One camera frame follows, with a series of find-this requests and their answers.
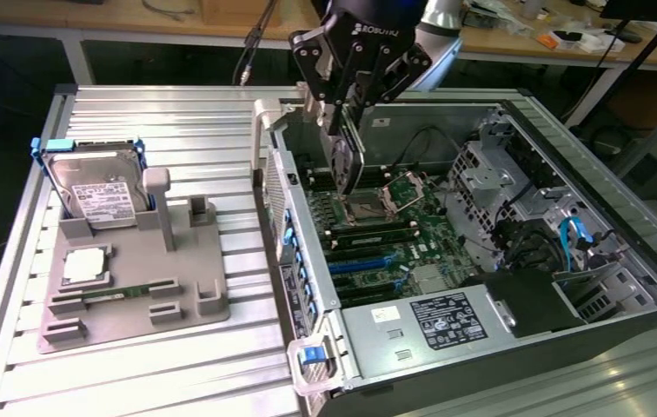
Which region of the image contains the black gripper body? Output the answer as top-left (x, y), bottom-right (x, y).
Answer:
top-left (318, 0), bottom-right (425, 45)

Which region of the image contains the grey metal disk bay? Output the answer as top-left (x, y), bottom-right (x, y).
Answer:
top-left (447, 121), bottom-right (572, 244)

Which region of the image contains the metal socket cover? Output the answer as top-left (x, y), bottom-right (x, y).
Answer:
top-left (383, 171), bottom-right (431, 214)

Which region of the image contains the CPU socket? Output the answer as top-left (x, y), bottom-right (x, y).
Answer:
top-left (341, 190), bottom-right (393, 227)

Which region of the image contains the black installed RAM stick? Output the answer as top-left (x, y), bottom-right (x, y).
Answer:
top-left (332, 225), bottom-right (416, 251)

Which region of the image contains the green motherboard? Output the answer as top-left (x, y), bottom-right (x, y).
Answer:
top-left (304, 167), bottom-right (480, 305)

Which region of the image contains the black monitor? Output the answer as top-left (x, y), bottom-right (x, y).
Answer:
top-left (597, 0), bottom-right (657, 22)

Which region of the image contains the silver hard disk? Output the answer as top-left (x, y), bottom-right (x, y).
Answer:
top-left (46, 149), bottom-right (144, 231)

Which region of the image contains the blue disk carrier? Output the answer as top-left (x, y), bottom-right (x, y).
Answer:
top-left (29, 135), bottom-right (149, 218)

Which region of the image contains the silver chipset heat sink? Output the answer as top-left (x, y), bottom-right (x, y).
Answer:
top-left (412, 265), bottom-right (456, 293)

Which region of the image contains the grey parts rack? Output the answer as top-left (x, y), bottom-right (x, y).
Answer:
top-left (34, 167), bottom-right (230, 355)

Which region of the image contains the silver CPU chip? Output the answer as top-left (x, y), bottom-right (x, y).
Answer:
top-left (64, 249), bottom-right (106, 281)

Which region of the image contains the green RAM stick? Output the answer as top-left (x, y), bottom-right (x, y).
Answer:
top-left (81, 284), bottom-right (153, 303)

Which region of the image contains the grey power supply unit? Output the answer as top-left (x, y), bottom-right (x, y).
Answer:
top-left (339, 284), bottom-right (519, 379)

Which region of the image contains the black open PC case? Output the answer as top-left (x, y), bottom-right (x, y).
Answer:
top-left (249, 97), bottom-right (657, 417)

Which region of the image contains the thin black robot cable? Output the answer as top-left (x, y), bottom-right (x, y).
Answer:
top-left (233, 0), bottom-right (280, 86)

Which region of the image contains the wooden desk white frame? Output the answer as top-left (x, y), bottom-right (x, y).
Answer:
top-left (455, 0), bottom-right (657, 127)
top-left (0, 0), bottom-right (329, 86)

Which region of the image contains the blue disk wire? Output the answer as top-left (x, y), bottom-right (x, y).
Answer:
top-left (556, 215), bottom-right (593, 273)

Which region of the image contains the blue case handle latch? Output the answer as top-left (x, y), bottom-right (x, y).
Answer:
top-left (296, 345), bottom-right (327, 365)

